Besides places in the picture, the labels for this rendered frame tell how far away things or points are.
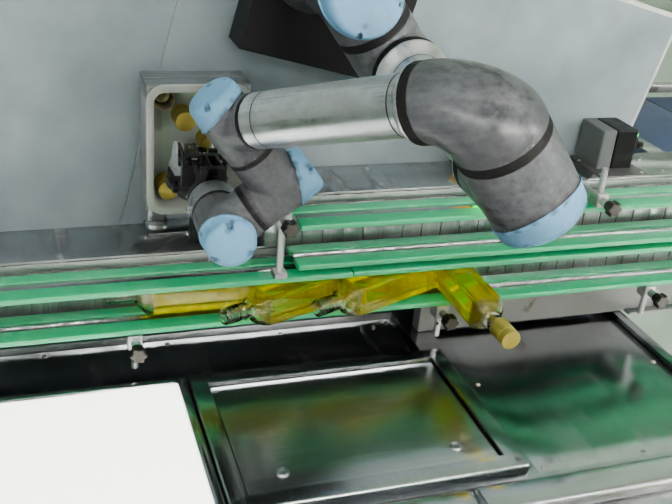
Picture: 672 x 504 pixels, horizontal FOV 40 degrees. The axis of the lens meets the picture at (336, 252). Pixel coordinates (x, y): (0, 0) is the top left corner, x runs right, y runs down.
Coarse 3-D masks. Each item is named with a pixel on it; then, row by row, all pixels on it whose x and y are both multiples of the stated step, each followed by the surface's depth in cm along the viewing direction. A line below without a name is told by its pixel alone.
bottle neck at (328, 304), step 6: (336, 294) 158; (318, 300) 156; (324, 300) 156; (330, 300) 156; (336, 300) 157; (342, 300) 158; (312, 306) 157; (318, 306) 158; (324, 306) 155; (330, 306) 156; (336, 306) 157; (342, 306) 158; (318, 312) 157; (324, 312) 156; (330, 312) 157
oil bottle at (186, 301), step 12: (228, 288) 157; (240, 288) 157; (144, 300) 153; (156, 300) 153; (168, 300) 154; (180, 300) 155; (192, 300) 155; (204, 300) 156; (216, 300) 157; (228, 300) 158; (240, 300) 158; (144, 312) 154; (156, 312) 154; (168, 312) 155
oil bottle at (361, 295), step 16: (416, 272) 165; (432, 272) 168; (336, 288) 159; (352, 288) 158; (368, 288) 159; (384, 288) 161; (400, 288) 164; (416, 288) 167; (432, 288) 170; (352, 304) 158; (368, 304) 160; (384, 304) 163
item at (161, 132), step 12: (168, 84) 148; (180, 84) 149; (192, 84) 149; (204, 84) 150; (240, 84) 152; (156, 96) 148; (180, 96) 156; (192, 96) 157; (156, 108) 156; (156, 120) 157; (168, 120) 158; (156, 132) 158; (168, 132) 158; (180, 132) 159; (192, 132) 160; (156, 144) 159; (168, 144) 159; (156, 156) 160; (168, 156) 160; (156, 168) 161; (228, 168) 165; (228, 180) 166; (240, 180) 160; (156, 192) 161; (156, 204) 156; (168, 204) 158; (180, 204) 159
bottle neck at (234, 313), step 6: (228, 306) 152; (234, 306) 152; (240, 306) 152; (246, 306) 153; (222, 312) 152; (228, 312) 151; (234, 312) 151; (240, 312) 152; (246, 312) 153; (252, 312) 153; (222, 318) 152; (228, 318) 150; (234, 318) 151; (240, 318) 152; (246, 318) 153
